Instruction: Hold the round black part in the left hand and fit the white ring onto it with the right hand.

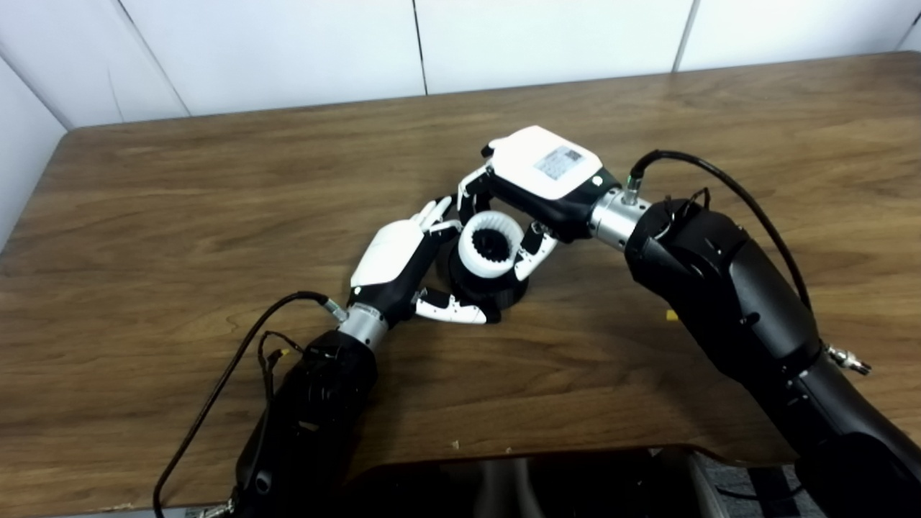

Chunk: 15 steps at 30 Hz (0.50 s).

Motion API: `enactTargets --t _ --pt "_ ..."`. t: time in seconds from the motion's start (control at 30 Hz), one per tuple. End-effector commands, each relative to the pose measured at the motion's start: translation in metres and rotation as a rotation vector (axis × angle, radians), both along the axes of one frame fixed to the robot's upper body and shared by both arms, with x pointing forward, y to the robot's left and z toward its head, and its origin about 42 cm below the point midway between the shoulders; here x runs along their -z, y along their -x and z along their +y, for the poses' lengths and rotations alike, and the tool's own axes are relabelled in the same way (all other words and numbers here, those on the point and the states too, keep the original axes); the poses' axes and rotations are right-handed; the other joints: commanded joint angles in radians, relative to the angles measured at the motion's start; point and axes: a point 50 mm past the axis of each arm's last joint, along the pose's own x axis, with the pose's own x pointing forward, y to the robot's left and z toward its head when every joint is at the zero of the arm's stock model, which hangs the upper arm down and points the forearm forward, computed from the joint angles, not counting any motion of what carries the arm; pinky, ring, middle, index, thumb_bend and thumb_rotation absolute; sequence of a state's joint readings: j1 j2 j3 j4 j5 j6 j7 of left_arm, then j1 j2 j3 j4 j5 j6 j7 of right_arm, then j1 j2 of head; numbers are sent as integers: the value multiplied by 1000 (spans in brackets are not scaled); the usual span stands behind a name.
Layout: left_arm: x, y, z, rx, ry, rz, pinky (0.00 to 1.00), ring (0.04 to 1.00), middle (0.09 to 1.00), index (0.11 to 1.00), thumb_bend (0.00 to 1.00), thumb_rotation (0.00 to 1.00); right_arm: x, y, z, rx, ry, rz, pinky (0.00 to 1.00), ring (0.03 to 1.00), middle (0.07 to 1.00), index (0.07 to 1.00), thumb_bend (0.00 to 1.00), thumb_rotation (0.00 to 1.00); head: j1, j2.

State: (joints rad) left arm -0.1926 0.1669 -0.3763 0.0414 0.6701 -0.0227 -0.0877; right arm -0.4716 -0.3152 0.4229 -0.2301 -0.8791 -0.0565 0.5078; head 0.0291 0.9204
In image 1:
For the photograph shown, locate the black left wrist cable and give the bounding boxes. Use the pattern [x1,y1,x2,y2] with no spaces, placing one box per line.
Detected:
[153,291,350,518]

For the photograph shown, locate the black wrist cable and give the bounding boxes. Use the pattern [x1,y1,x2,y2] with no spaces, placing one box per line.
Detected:
[153,291,350,518]
[625,149,814,314]

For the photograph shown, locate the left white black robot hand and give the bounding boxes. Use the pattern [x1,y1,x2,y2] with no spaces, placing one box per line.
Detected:
[348,196,490,328]

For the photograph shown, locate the thin wrist wires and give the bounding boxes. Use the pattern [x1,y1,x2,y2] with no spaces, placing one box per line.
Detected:
[666,187,713,231]
[258,331,307,404]

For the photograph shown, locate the thin left wrist wires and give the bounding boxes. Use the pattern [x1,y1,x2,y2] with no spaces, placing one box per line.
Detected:
[258,331,307,404]

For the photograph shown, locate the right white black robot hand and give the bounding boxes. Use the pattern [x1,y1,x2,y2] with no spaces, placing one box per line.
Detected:
[456,125,623,283]

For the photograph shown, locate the thin right wrist wires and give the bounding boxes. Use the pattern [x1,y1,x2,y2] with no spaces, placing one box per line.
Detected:
[666,187,713,231]

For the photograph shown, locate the round black plastic part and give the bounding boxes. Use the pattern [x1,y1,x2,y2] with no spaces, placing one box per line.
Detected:
[435,232,530,312]

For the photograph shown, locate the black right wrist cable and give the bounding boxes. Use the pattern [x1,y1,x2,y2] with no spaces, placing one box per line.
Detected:
[625,149,814,314]

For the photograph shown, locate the white toothed plastic ring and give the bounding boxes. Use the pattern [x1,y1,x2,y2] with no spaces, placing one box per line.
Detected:
[458,210,524,281]

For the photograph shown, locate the glossy black robot torso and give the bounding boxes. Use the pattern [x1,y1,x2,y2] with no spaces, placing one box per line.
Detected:
[338,446,720,518]

